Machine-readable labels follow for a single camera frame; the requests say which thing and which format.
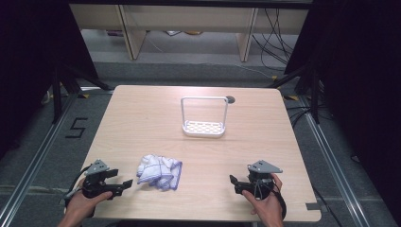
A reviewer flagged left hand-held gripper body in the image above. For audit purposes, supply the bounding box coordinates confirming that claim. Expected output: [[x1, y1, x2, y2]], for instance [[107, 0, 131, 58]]
[[82, 159, 124, 200]]

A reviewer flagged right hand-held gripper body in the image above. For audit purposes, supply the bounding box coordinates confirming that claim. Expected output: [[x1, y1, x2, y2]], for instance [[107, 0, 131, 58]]
[[239, 159, 284, 201]]

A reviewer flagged white cloth with purple lines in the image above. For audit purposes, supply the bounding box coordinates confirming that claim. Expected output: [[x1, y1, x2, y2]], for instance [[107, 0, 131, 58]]
[[136, 153, 183, 192]]

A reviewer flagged person's left hand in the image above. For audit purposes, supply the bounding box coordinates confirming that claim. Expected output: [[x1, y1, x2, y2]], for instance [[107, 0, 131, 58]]
[[63, 178, 113, 222]]

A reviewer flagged person's right hand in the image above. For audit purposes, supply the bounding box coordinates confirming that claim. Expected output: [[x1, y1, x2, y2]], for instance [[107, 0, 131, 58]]
[[241, 172, 285, 227]]

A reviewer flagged black metal stand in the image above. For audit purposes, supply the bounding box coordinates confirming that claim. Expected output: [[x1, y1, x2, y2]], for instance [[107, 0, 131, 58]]
[[267, 61, 322, 125], [51, 61, 112, 125]]

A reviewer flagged black curtain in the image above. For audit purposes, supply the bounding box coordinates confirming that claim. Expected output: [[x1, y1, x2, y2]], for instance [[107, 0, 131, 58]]
[[284, 0, 401, 219], [0, 0, 99, 160]]

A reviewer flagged light wooden desk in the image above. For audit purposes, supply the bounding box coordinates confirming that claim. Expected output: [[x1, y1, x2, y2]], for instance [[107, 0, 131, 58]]
[[69, 3, 310, 62]]

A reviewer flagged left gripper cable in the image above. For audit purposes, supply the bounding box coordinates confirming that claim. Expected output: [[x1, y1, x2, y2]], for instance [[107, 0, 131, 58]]
[[63, 165, 93, 201]]

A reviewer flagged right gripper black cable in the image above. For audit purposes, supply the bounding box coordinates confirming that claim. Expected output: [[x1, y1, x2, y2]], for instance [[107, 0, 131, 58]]
[[271, 185, 288, 221]]

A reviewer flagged white rack with handle frame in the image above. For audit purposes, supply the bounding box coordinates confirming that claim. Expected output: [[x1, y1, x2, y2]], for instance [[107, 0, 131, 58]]
[[180, 96, 229, 139]]

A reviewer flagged aluminium floor rail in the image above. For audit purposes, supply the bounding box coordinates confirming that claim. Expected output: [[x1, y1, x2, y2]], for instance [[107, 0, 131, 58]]
[[298, 94, 371, 227], [0, 92, 80, 227]]

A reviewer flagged thin white cable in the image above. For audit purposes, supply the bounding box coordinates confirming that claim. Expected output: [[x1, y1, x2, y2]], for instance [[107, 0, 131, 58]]
[[235, 63, 276, 79]]

